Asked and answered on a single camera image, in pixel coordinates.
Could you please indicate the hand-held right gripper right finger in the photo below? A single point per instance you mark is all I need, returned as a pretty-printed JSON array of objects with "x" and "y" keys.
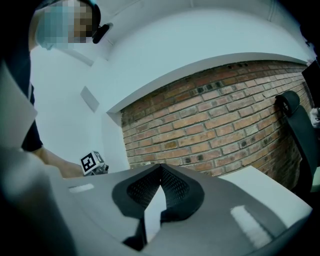
[{"x": 220, "y": 212}]

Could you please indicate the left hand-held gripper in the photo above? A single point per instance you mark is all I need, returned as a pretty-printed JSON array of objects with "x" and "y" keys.
[{"x": 91, "y": 162}]

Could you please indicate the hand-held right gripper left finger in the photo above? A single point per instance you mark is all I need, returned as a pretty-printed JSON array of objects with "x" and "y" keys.
[{"x": 100, "y": 200}]

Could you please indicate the white A4 paper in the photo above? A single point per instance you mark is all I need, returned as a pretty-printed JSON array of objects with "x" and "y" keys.
[{"x": 153, "y": 217}]

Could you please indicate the person's left forearm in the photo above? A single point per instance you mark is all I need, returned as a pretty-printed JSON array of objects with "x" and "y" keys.
[{"x": 60, "y": 165}]

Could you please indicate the person's black t-shirt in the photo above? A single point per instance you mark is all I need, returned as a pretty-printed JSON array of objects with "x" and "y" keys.
[{"x": 33, "y": 137}]

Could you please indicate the light blue face mask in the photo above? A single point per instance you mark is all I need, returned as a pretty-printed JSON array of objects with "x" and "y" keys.
[{"x": 53, "y": 27}]

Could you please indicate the person's face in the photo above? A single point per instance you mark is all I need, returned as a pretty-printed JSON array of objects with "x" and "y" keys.
[{"x": 80, "y": 20}]

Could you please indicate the black head-mounted camera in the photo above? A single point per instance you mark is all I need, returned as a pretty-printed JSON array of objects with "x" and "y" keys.
[{"x": 101, "y": 32}]

